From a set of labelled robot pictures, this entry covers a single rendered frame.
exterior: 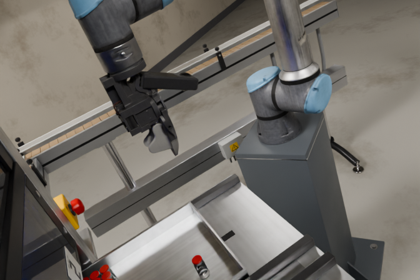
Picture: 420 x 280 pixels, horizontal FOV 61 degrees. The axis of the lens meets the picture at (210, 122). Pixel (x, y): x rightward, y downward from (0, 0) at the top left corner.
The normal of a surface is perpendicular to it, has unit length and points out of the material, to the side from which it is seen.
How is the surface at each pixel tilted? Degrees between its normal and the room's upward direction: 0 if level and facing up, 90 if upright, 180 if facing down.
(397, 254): 0
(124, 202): 90
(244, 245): 0
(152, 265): 0
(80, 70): 90
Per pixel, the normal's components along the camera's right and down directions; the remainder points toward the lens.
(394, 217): -0.33, -0.83
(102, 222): 0.44, 0.29
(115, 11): 0.73, 0.15
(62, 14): 0.83, -0.04
